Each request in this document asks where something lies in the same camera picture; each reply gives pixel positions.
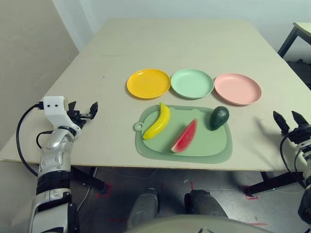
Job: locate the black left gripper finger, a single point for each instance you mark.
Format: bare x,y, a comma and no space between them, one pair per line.
93,110
72,106

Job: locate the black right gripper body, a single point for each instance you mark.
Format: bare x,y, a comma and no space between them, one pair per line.
298,136

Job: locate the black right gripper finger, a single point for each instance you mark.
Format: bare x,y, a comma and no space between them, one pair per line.
280,120
300,119

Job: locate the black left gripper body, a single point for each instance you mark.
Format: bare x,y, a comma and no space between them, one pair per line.
75,119

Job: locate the dark green avocado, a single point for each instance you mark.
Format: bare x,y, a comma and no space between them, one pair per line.
218,119

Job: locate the yellow toy banana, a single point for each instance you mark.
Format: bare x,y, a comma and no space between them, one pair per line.
160,121

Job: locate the watermelon slice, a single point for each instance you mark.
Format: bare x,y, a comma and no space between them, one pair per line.
184,140

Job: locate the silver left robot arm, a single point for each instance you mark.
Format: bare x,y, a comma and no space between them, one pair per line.
56,157

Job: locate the black bag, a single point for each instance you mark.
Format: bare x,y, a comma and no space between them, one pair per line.
301,70

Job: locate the pink round plate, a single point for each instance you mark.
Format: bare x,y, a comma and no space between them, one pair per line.
237,88

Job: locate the black table support leg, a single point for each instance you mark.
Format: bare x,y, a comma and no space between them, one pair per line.
272,185
90,180

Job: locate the yellow round plate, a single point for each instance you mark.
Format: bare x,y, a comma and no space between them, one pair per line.
148,83

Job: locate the green cutting board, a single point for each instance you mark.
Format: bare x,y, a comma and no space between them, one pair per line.
201,140

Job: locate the beige side table black legs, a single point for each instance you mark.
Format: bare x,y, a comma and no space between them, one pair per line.
303,26

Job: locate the mint green round plate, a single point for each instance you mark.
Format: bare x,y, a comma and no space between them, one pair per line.
192,83

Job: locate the grey robot left foot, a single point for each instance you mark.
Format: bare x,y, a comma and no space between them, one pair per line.
143,206

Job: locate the grey robot foot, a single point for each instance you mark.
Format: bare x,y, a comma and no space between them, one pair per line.
204,204
143,206

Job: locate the grey robot right foot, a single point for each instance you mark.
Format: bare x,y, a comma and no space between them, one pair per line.
204,204

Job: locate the grey robot torso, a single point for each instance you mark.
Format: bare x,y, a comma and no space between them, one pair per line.
182,225

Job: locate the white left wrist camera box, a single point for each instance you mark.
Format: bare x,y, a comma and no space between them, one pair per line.
54,106

